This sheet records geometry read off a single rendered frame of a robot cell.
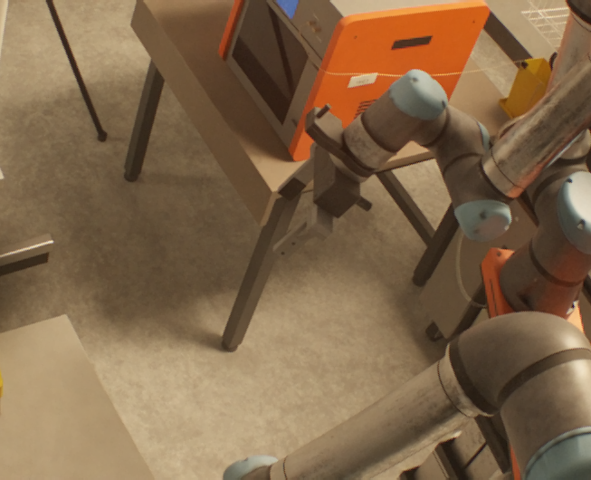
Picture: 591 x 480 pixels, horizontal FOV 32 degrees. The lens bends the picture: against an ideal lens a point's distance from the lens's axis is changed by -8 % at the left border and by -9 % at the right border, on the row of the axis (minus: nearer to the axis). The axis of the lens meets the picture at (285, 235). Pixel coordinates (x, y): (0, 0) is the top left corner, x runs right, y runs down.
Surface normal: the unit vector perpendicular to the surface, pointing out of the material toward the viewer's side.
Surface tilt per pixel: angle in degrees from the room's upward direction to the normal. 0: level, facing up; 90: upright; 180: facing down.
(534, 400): 54
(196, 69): 0
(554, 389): 33
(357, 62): 90
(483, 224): 91
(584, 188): 7
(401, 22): 90
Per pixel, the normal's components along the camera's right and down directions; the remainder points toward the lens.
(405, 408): -0.62, -0.22
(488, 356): -0.80, -0.17
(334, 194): -0.04, 0.66
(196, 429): 0.26, -0.63
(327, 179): -0.78, -0.49
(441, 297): -0.83, 0.24
